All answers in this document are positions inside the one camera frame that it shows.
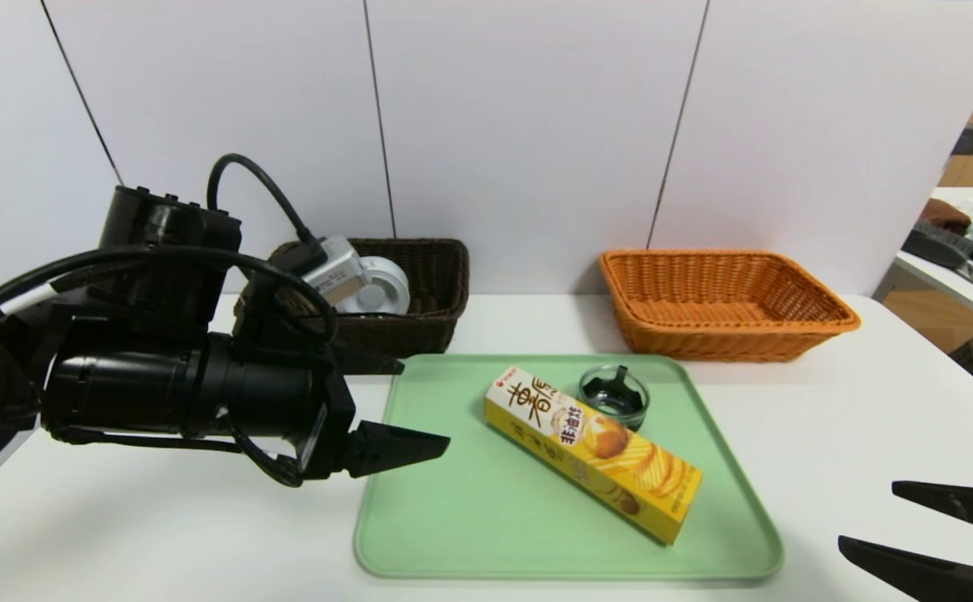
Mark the dark brown wicker basket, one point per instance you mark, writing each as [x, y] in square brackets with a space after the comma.
[428, 318]

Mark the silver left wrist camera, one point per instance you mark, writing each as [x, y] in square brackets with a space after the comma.
[338, 272]

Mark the white side table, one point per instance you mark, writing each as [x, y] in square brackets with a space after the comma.
[955, 288]

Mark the small glass jar black base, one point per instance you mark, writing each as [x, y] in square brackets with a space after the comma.
[614, 397]

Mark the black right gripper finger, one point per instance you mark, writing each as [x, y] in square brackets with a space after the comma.
[971, 506]
[938, 577]

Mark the orange wicker basket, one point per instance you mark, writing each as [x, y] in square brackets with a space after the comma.
[729, 334]

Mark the clear tape roll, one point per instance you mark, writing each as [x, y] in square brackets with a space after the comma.
[386, 288]

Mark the brown cloth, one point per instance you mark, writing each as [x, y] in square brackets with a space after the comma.
[946, 216]

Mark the yellow potato chips box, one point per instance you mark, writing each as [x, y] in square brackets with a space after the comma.
[587, 443]

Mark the black flat tool case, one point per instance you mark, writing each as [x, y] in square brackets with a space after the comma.
[938, 247]

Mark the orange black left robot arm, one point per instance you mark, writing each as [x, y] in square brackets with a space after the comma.
[160, 242]

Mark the light green plastic tray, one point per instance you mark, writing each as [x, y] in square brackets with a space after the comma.
[470, 518]

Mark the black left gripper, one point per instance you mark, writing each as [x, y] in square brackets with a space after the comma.
[329, 435]

